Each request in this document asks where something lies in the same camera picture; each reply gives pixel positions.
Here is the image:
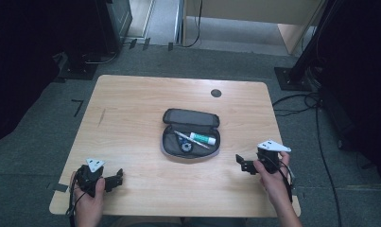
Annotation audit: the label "dark grey pencil case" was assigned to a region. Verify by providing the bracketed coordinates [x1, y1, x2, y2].
[160, 108, 221, 160]

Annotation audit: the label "black stand with base plate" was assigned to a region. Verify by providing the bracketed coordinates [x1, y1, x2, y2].
[273, 0, 340, 93]

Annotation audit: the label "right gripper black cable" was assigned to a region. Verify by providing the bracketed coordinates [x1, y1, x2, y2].
[267, 155, 297, 204]

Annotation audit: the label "light wooden furniture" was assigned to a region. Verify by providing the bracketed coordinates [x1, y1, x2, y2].
[182, 0, 326, 55]

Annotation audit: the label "person's right hand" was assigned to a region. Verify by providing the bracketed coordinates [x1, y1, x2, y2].
[252, 150, 295, 207]

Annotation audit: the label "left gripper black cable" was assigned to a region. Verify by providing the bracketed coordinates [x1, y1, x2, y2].
[64, 179, 86, 227]

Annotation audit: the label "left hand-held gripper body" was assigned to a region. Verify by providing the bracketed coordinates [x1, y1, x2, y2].
[74, 157, 107, 199]

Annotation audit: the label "black floor cables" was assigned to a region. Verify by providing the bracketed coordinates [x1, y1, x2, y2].
[271, 92, 343, 227]

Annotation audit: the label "black floor tape corner mark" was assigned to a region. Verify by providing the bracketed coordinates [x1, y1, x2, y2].
[71, 98, 85, 118]

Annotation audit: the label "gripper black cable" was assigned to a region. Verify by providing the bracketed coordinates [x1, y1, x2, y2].
[64, 179, 86, 227]
[267, 155, 297, 204]

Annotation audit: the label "silver pen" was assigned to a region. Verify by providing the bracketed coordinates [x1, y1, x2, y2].
[173, 130, 211, 150]

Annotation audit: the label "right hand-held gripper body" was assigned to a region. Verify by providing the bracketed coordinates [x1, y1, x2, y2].
[255, 139, 292, 175]

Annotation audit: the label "white green glue stick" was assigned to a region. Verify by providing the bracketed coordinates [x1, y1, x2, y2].
[189, 131, 217, 147]

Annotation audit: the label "person's left hand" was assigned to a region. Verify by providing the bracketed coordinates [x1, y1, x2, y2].
[69, 171, 107, 220]

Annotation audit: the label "hanging black cable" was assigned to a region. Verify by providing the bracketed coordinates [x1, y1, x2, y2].
[182, 0, 203, 48]

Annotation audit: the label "grey floor tape strip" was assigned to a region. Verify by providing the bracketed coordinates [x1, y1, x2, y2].
[45, 182, 69, 193]

